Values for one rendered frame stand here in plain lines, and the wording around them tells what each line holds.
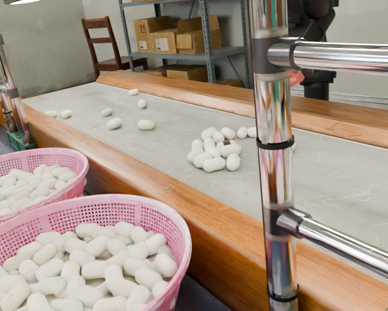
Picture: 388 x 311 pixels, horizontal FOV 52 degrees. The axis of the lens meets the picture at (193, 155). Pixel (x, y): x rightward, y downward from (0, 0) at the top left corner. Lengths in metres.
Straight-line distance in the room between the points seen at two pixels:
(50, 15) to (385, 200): 4.97
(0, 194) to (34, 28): 4.56
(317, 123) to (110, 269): 0.48
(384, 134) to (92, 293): 0.50
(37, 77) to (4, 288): 4.79
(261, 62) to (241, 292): 0.26
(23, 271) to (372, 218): 0.40
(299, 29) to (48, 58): 4.64
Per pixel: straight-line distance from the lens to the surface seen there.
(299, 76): 0.77
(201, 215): 0.47
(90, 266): 0.46
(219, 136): 0.73
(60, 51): 5.32
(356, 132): 0.73
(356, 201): 0.54
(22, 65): 5.16
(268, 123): 0.27
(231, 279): 0.44
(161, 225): 0.50
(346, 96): 1.26
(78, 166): 0.73
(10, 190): 0.73
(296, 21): 0.76
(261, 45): 0.26
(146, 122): 0.87
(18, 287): 0.47
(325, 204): 0.53
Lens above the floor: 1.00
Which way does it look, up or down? 22 degrees down
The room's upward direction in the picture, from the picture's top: 8 degrees counter-clockwise
